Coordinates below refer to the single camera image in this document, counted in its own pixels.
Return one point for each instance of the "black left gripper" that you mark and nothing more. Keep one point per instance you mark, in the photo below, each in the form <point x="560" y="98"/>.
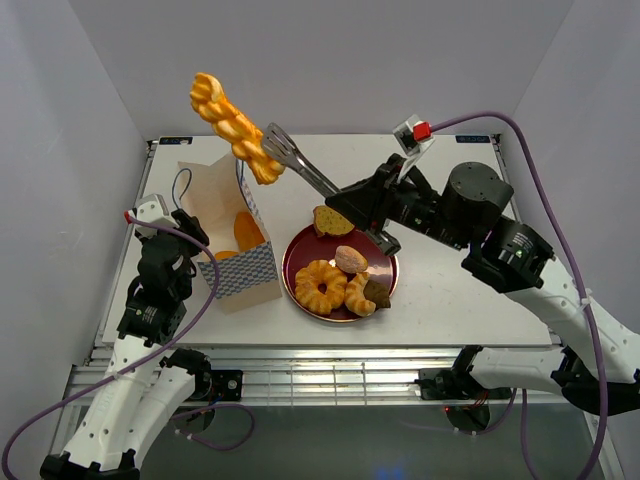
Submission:
<point x="190" y="224"/>

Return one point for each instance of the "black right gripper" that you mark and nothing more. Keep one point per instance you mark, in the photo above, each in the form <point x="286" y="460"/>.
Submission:
<point x="362" y="201"/>

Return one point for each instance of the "blue checkered paper bag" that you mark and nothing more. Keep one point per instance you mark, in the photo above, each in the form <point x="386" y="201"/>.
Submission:
<point x="215" y="194"/>

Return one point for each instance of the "orange oval bread loaf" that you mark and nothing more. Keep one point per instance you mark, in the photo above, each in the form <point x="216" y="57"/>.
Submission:
<point x="247" y="234"/>

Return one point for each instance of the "long twisted bread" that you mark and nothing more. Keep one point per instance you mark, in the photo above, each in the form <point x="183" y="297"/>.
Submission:
<point x="209" y="101"/>

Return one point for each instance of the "metal kitchen tongs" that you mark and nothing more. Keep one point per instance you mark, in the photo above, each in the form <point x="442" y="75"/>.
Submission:
<point x="281" y="147"/>

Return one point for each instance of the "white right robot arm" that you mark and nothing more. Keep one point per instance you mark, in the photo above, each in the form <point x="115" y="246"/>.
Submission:
<point x="596" y="367"/>

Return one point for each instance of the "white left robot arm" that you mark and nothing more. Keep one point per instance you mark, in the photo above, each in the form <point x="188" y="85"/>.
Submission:
<point x="146" y="380"/>

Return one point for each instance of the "brown bread slice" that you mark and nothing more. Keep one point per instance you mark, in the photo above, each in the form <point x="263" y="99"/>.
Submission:
<point x="328" y="222"/>

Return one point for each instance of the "dark brown bread wedge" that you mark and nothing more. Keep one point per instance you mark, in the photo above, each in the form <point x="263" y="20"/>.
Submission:
<point x="378" y="294"/>

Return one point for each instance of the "pink sugared donut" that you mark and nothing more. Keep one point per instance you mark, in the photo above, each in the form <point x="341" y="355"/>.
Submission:
<point x="350" y="260"/>

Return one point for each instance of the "small croissant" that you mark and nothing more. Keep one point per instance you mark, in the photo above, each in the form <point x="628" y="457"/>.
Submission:
<point x="354" y="298"/>

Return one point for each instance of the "right black table label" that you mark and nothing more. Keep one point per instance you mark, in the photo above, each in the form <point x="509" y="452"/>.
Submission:
<point x="473" y="139"/>

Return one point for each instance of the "black table label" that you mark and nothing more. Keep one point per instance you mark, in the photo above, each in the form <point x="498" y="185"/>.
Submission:
<point x="473" y="139"/>
<point x="175" y="140"/>

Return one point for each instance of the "left black table label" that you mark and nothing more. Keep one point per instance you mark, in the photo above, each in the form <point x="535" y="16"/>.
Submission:
<point x="175" y="140"/>

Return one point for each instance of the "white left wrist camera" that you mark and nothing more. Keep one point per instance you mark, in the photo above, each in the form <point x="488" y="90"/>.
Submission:
<point x="151" y="209"/>

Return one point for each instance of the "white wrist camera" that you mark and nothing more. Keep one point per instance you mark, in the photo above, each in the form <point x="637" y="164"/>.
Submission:
<point x="415" y="138"/>
<point x="151" y="209"/>

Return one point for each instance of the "twisted ring bread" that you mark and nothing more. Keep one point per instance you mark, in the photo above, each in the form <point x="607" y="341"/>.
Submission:
<point x="320" y="287"/>

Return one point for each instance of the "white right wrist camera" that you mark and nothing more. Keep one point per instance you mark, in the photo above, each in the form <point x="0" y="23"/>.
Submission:
<point x="415" y="138"/>

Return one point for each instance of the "aluminium frame rail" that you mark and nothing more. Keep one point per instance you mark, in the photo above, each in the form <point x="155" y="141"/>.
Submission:
<point x="320" y="377"/>

